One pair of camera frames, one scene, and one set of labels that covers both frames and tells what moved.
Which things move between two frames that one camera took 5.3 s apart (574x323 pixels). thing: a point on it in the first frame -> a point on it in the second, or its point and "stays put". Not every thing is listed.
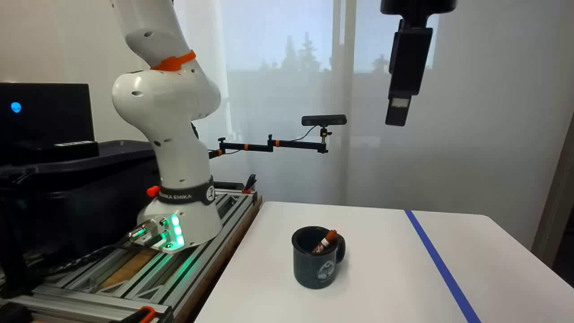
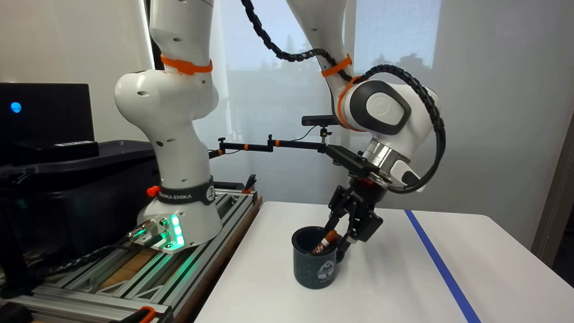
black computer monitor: x=45 y=119 stays put
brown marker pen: x=329 y=238 stays put
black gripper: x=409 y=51 -> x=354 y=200
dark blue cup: x=316 y=270 stays put
